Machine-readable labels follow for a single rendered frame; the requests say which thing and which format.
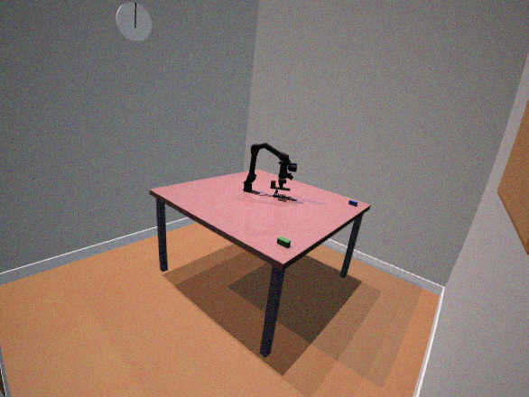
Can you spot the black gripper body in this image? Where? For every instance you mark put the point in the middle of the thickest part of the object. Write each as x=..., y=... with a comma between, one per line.
x=282, y=175

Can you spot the small green block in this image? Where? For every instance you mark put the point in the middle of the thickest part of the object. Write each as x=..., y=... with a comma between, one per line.
x=283, y=242

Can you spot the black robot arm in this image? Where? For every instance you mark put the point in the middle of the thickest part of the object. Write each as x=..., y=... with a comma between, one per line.
x=284, y=161

